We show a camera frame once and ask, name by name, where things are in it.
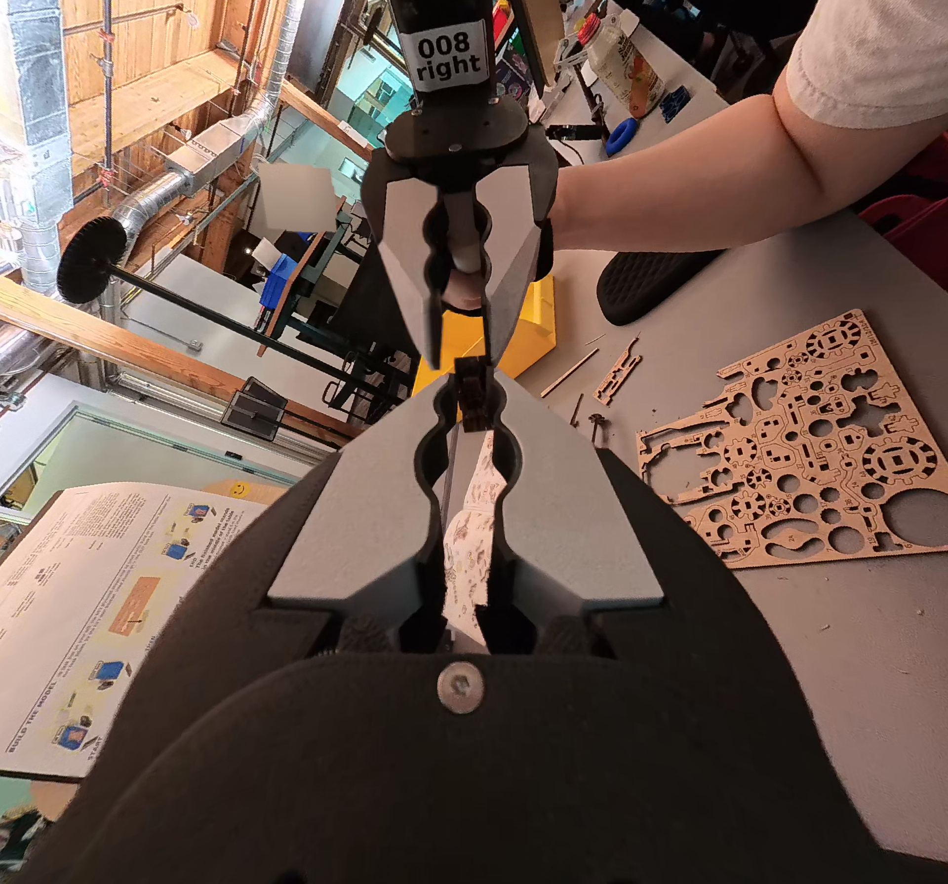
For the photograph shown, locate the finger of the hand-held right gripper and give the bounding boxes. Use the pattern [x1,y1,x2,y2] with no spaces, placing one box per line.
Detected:
[474,164,543,374]
[379,177,454,370]

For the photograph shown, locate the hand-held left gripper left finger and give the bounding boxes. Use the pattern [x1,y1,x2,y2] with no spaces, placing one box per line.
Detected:
[267,372,456,635]

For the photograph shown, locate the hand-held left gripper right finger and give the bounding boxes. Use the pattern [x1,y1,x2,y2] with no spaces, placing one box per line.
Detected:
[489,368,666,627]

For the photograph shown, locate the small dark wooden gear part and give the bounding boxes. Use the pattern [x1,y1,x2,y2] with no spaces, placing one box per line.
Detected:
[453,357,493,432]

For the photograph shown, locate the person's right forearm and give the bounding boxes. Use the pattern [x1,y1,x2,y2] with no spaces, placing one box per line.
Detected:
[552,92,875,254]

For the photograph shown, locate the person's right hand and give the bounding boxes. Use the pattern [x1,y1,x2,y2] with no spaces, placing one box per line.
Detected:
[442,269,486,315]

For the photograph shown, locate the black mesh chair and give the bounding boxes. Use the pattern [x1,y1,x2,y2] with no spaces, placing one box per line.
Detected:
[326,229,419,426]

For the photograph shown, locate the yellow plastic bin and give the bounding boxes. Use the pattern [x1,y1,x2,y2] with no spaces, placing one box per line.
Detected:
[411,273,558,400]

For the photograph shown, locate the dark wooden gear subassembly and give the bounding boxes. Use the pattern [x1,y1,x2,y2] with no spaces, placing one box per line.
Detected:
[568,393,612,450]

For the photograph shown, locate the wood-top workbench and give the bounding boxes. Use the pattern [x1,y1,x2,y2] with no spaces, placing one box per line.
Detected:
[255,195,416,411]

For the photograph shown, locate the illustrated assembly booklet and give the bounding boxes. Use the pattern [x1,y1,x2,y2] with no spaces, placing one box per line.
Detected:
[443,432,499,650]

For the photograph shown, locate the blue storage bin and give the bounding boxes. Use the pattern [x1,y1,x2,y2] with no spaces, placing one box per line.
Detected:
[259,255,316,311]

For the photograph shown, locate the thin wooden stick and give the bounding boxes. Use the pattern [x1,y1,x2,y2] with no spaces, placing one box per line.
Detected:
[539,347,599,398]

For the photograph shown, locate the black framed panel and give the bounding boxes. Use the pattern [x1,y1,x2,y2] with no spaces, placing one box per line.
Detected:
[221,377,290,444]

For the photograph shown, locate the white bottle red cap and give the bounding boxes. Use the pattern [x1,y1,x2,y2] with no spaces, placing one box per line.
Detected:
[576,10,668,118]

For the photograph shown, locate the printed instruction poster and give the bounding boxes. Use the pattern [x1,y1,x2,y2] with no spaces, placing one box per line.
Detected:
[0,483,268,781]

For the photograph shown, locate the laser-cut wooden part sheet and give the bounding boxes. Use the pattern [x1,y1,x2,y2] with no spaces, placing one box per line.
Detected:
[637,310,948,570]

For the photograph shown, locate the black pole stand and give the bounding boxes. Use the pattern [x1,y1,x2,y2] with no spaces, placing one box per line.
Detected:
[55,216,419,411]

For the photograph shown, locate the black ceiling pipe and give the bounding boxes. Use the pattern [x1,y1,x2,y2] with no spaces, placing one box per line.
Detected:
[100,0,119,192]

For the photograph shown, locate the red plastic container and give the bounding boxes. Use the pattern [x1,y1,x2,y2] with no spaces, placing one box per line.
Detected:
[859,158,948,270]

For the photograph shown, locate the white t-shirt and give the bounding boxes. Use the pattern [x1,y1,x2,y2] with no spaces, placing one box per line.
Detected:
[785,0,948,130]

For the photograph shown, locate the small wooden frame offcut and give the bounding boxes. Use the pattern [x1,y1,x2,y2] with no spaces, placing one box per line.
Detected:
[592,334,642,407]

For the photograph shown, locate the silver round air duct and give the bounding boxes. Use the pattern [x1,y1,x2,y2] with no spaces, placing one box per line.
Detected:
[111,0,308,252]

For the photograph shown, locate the silver rectangular air duct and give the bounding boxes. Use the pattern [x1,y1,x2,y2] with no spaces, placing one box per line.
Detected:
[0,0,64,293]

